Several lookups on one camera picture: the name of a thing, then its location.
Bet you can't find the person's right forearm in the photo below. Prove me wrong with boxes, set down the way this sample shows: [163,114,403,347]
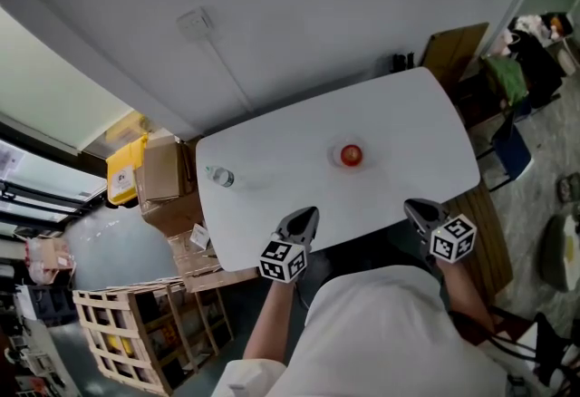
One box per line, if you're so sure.
[433,257,496,335]

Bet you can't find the black cable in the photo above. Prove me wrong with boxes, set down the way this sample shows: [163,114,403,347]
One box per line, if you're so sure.
[450,308,580,390]

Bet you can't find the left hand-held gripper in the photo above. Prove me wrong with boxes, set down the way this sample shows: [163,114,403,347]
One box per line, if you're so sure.
[259,206,321,284]

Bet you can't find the wooden slat crate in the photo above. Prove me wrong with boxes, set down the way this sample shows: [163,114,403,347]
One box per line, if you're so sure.
[71,276,236,397]

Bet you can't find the clear plastic water bottle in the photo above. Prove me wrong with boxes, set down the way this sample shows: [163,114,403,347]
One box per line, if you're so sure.
[205,164,236,189]

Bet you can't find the green bag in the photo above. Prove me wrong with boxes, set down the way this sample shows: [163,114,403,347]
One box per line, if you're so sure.
[481,54,530,107]

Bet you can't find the brown cardboard panel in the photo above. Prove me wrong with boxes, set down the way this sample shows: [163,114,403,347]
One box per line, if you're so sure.
[422,22,491,87]

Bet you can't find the small cardboard box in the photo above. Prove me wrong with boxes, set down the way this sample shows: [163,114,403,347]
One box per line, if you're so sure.
[134,135,195,207]

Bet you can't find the round grey stool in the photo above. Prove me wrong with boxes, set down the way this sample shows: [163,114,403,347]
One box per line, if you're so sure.
[540,213,580,293]

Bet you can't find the person's left forearm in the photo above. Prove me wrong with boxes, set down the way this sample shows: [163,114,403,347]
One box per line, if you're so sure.
[243,277,301,363]

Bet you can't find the white wall socket box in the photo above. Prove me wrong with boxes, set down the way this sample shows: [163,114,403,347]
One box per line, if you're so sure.
[175,6,215,42]

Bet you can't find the red apple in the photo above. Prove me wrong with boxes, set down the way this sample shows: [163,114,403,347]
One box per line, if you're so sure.
[340,143,364,167]

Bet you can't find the large cardboard box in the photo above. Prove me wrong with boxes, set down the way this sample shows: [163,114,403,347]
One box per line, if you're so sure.
[140,190,206,238]

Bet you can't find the person's dark trousers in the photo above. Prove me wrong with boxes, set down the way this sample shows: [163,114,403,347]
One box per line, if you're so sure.
[312,222,439,286]

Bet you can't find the white wall conduit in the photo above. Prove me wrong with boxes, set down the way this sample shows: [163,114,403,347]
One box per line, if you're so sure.
[204,35,254,114]

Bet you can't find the wooden slat panel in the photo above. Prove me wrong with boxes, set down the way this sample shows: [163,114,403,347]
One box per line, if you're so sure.
[446,185,514,299]

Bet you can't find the small black object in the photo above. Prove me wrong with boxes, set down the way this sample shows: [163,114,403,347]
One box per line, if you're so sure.
[391,51,417,71]

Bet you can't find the person in white shirt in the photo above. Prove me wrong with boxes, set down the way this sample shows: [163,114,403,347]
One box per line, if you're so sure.
[211,265,511,397]

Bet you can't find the bag of pink goods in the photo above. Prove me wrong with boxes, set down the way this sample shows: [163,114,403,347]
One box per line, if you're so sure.
[25,235,77,286]

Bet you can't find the flattened cardboard box stack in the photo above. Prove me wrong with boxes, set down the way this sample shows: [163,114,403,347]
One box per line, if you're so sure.
[166,222,262,295]

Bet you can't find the blue chair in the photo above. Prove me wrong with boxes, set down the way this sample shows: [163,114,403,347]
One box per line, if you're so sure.
[474,112,532,193]

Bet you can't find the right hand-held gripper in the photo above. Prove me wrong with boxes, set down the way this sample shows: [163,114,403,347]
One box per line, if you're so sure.
[403,198,479,272]

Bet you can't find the black window frame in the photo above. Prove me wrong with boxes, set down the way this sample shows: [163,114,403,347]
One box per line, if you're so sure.
[0,113,110,228]

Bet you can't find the black bag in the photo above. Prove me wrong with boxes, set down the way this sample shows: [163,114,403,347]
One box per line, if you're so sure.
[510,28,566,110]

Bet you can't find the clear glass plate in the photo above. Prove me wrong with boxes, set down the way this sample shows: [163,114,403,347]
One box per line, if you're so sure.
[326,134,369,173]

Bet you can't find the white labelled packet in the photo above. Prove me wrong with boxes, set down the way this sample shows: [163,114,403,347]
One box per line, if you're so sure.
[188,222,212,251]

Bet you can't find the yellow plastic bin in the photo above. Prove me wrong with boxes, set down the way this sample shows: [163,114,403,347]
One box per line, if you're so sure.
[105,133,150,208]

